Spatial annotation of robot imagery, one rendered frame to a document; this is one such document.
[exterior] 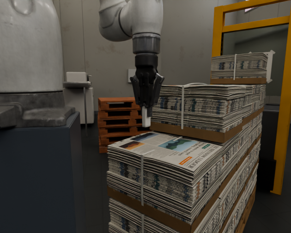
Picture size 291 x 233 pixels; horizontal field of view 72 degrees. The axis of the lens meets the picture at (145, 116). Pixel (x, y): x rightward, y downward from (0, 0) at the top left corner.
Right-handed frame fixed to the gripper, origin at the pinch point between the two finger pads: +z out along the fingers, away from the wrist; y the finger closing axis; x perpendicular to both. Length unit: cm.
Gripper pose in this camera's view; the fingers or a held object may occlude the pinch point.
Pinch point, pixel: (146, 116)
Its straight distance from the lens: 68.3
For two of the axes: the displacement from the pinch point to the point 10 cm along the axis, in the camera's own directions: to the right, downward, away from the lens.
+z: 0.0, 9.9, 1.7
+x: -6.1, 1.3, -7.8
